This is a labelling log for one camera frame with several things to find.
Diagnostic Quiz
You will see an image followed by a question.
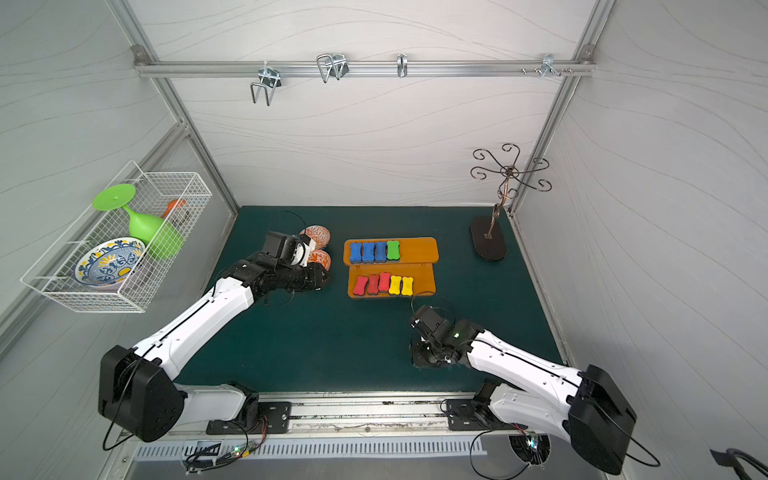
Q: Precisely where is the double metal hook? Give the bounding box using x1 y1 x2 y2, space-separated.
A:
316 53 349 83
250 65 282 106

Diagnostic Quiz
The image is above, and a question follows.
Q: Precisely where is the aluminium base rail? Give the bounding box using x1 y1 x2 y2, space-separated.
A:
119 392 614 442

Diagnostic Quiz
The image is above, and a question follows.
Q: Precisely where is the orange item in basket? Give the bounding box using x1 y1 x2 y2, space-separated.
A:
161 198 188 222

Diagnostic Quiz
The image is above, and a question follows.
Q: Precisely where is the red patterned bowl rear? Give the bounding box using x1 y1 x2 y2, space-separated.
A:
301 225 331 249

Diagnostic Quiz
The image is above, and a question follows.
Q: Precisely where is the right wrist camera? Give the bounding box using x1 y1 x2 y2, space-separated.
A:
410 305 453 343

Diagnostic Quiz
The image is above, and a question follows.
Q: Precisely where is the aluminium crossbar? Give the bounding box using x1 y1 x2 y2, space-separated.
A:
135 58 597 79

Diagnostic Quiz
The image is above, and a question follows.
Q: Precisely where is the blue eraser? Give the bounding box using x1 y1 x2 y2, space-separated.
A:
349 242 363 264
374 241 387 263
361 242 376 263

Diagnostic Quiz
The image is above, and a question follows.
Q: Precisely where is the green plastic goblet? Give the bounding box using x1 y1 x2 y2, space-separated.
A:
92 184 184 260

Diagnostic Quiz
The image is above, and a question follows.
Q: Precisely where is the double metal hook left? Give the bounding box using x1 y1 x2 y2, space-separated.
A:
250 65 282 106

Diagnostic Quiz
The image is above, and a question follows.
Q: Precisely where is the yellow eraser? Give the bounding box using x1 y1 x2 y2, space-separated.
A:
401 276 414 297
388 275 402 296

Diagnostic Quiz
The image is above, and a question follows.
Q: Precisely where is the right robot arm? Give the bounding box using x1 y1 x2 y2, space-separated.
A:
411 321 637 475

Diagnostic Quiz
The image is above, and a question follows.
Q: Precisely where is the blue yellow patterned bowl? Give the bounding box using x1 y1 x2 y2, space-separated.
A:
73 237 146 288

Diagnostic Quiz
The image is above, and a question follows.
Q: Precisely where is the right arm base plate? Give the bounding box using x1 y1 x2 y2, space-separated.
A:
439 398 527 433

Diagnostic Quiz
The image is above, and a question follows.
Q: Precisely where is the orange two-tier shelf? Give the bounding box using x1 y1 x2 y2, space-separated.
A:
343 237 439 299

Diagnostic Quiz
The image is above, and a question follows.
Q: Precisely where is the white wire basket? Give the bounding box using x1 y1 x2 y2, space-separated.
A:
21 161 212 313

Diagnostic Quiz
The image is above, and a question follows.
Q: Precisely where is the orange patterned bowl front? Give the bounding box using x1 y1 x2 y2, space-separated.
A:
308 249 332 271

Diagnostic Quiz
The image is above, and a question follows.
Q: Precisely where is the metal jewelry stand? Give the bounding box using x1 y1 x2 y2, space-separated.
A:
469 143 552 262

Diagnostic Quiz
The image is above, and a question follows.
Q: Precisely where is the single metal hook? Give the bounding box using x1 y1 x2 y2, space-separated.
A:
396 53 408 78

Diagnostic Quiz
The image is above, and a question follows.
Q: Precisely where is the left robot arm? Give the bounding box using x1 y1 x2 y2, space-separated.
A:
97 260 330 442

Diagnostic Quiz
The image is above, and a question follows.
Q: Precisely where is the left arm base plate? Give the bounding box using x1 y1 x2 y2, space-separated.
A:
206 401 292 435

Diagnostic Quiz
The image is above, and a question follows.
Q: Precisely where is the metal hook right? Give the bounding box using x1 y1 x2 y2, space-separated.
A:
520 54 573 78

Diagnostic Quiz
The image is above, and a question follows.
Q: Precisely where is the green eraser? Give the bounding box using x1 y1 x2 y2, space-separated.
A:
386 240 401 261

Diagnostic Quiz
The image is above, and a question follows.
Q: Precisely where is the double metal hook middle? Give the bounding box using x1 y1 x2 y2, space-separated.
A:
316 53 349 83

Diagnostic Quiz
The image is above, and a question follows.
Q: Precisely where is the red eraser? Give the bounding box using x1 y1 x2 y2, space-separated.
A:
378 272 391 293
366 274 380 296
353 275 369 297

